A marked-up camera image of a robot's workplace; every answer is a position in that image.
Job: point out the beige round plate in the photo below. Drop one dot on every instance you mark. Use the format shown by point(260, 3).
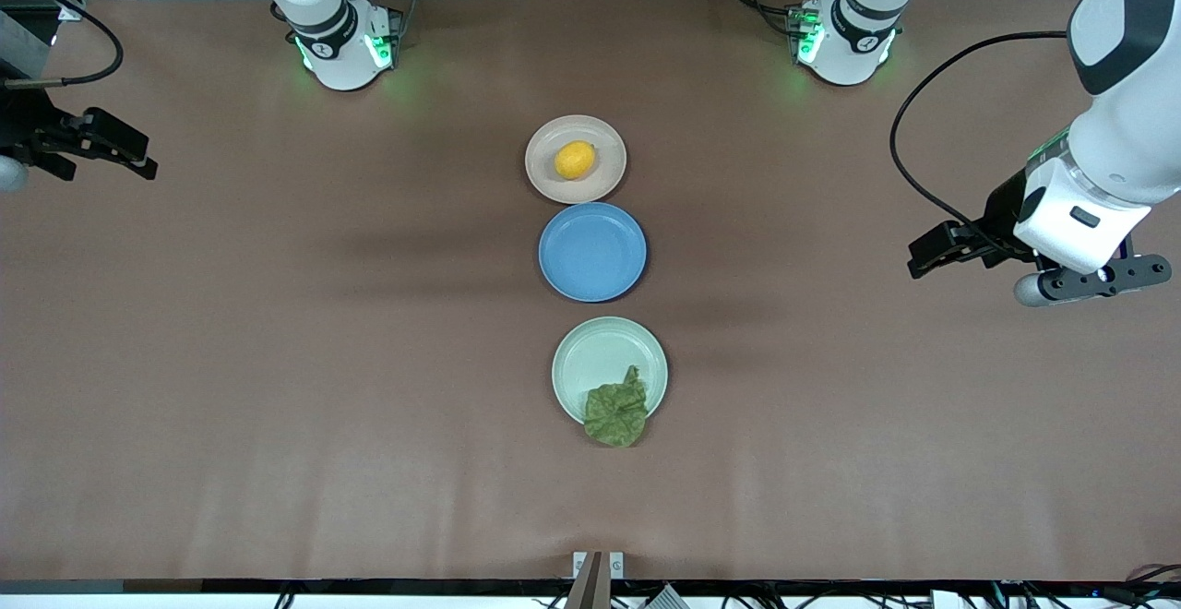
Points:
point(604, 180)

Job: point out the light green round plate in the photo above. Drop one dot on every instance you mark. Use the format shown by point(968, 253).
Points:
point(590, 355)

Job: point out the grey metal panel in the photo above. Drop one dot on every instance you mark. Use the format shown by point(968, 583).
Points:
point(23, 46)

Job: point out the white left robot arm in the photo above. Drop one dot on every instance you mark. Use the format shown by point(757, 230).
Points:
point(1126, 138)

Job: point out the yellow lemon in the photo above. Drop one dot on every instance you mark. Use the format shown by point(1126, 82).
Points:
point(575, 160)

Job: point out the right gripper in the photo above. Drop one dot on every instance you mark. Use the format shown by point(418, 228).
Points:
point(29, 125)

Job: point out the green lettuce leaf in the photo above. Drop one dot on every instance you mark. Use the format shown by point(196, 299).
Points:
point(616, 415)

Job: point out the blue round plate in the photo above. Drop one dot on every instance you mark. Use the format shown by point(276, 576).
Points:
point(592, 252)

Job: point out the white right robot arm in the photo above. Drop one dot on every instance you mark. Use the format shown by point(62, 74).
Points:
point(337, 46)

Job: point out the small metal bracket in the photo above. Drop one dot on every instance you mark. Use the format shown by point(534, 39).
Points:
point(616, 565)

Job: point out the white grey device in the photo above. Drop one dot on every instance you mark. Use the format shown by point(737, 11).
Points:
point(664, 598)

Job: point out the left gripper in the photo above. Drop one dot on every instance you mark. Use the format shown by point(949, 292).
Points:
point(999, 213)

